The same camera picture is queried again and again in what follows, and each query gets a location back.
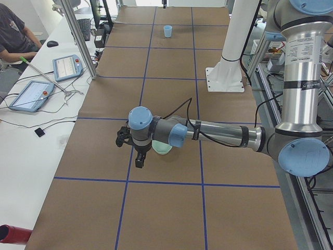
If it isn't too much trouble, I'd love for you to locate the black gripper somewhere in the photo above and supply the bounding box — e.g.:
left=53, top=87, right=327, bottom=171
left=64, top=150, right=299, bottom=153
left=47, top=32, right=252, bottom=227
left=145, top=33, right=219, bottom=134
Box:
left=133, top=139, right=151, bottom=168

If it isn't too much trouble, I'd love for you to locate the mint green bowl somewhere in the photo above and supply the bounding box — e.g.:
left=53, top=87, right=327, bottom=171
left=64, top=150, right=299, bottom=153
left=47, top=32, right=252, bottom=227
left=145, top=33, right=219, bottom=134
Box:
left=152, top=140, right=172, bottom=155

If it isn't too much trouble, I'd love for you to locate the light blue plastic cup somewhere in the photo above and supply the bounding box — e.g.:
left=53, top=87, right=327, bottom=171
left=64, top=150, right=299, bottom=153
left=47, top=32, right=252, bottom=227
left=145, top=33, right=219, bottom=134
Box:
left=163, top=25, right=173, bottom=38

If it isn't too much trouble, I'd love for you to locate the black box with label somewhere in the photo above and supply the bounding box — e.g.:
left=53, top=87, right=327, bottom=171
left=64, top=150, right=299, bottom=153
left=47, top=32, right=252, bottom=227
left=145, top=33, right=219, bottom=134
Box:
left=94, top=29, right=106, bottom=48

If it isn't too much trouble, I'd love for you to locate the black keyboard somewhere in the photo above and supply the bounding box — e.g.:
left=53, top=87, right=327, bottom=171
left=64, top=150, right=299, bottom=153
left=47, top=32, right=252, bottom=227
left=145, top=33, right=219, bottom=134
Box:
left=77, top=18, right=91, bottom=41

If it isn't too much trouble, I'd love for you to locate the metal grabber stick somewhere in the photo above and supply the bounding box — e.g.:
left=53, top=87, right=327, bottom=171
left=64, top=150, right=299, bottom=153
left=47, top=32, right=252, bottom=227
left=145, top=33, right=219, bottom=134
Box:
left=20, top=56, right=84, bottom=99

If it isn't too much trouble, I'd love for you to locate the small black square pad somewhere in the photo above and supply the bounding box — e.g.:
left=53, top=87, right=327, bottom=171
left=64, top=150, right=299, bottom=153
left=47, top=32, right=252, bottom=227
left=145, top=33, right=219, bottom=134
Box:
left=34, top=128, right=45, bottom=138

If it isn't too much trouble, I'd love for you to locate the far blue teach pendant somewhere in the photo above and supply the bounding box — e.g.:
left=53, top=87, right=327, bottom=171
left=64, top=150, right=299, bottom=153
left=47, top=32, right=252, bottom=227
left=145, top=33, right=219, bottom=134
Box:
left=53, top=54, right=83, bottom=82

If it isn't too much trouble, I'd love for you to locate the blue teach pendant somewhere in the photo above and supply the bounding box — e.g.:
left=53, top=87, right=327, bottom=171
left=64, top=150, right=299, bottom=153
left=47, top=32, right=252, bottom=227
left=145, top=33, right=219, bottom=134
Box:
left=9, top=80, right=55, bottom=113
left=53, top=54, right=83, bottom=82

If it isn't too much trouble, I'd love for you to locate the black computer mouse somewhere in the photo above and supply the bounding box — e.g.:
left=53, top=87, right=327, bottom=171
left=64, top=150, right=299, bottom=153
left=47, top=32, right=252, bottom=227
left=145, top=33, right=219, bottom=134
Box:
left=46, top=41, right=59, bottom=48

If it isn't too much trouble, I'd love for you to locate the near blue teach pendant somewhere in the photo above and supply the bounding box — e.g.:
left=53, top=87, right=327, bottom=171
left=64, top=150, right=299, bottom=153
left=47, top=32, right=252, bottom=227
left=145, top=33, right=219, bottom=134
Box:
left=9, top=80, right=55, bottom=113

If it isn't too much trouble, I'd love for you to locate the red cylinder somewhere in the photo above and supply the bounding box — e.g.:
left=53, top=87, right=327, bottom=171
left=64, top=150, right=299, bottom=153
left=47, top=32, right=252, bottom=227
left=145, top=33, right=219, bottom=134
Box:
left=1, top=224, right=32, bottom=245

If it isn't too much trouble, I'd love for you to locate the seated person in grey shirt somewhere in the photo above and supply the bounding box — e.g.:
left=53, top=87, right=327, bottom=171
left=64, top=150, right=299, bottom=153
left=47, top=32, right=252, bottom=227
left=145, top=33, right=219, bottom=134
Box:
left=1, top=4, right=42, bottom=63

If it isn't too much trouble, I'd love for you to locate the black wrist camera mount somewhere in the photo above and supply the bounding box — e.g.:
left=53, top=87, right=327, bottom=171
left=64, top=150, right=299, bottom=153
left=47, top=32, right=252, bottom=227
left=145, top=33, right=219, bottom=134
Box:
left=116, top=126, right=133, bottom=147

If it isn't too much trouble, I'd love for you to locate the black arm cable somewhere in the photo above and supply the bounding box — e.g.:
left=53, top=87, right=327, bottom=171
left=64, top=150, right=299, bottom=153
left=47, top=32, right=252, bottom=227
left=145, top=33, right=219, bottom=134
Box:
left=166, top=97, right=284, bottom=148

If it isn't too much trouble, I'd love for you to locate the aluminium frame post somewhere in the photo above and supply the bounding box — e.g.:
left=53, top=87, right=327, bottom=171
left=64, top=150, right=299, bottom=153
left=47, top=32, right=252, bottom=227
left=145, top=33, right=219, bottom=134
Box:
left=60, top=0, right=97, bottom=80

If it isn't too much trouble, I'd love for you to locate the white camera pedestal column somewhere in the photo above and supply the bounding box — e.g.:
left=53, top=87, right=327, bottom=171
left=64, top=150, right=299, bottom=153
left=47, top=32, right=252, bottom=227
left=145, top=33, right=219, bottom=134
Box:
left=206, top=0, right=260, bottom=93

